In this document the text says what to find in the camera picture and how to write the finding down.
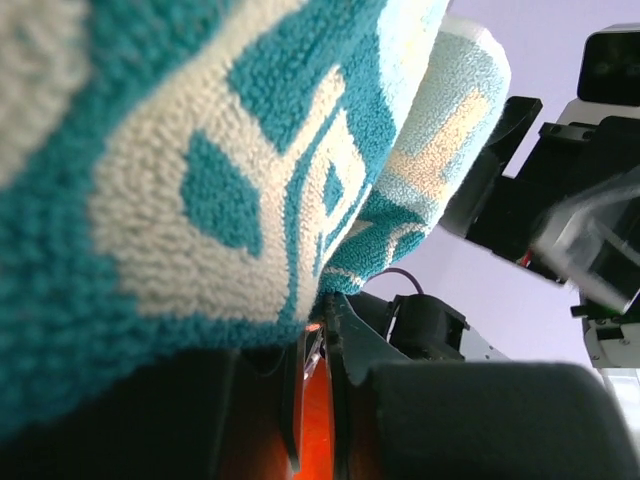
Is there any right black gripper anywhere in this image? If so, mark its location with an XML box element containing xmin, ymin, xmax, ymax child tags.
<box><xmin>439</xmin><ymin>96</ymin><xmax>639</xmax><ymax>315</ymax></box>

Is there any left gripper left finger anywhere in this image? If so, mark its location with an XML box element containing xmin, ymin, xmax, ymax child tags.
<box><xmin>212</xmin><ymin>344</ymin><xmax>305</xmax><ymax>479</ymax></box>

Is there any rabbit print towel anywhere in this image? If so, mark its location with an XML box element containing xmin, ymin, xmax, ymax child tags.
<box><xmin>1</xmin><ymin>0</ymin><xmax>511</xmax><ymax>440</ymax></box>

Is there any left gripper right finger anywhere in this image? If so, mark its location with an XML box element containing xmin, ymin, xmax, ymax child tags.
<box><xmin>324</xmin><ymin>295</ymin><xmax>635</xmax><ymax>479</ymax></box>

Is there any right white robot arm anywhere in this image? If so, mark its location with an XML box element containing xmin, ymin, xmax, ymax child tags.
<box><xmin>440</xmin><ymin>96</ymin><xmax>639</xmax><ymax>369</ymax></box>

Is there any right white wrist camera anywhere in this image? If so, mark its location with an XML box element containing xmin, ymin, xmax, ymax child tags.
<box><xmin>558</xmin><ymin>23</ymin><xmax>639</xmax><ymax>125</ymax></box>

